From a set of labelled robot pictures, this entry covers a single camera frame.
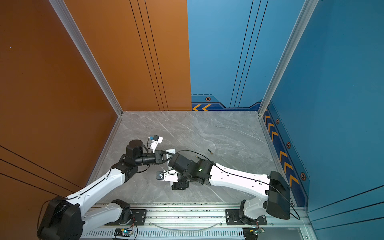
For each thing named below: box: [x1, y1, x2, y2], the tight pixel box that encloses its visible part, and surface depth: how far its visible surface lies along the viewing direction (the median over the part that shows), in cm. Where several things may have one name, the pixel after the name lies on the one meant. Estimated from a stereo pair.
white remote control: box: [165, 148, 176, 155], surface depth 76 cm
